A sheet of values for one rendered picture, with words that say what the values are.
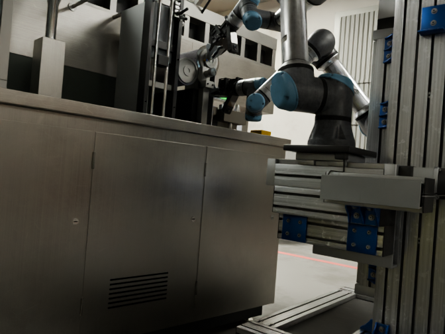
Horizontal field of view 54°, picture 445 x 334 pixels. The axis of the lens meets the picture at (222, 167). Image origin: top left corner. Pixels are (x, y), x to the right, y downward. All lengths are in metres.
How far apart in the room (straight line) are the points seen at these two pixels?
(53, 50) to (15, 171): 0.60
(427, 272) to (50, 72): 1.48
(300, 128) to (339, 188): 4.07
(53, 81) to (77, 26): 0.46
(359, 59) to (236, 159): 3.36
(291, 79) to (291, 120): 4.01
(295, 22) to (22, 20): 1.17
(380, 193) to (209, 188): 0.82
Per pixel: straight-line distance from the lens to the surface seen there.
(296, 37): 1.44
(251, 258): 2.03
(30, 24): 2.10
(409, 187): 1.16
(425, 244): 1.48
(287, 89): 1.33
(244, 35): 2.86
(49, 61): 1.81
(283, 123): 5.40
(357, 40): 5.14
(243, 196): 1.93
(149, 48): 1.80
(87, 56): 2.18
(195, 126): 1.69
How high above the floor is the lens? 0.71
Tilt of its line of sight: 1 degrees up
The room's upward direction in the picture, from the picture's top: 4 degrees clockwise
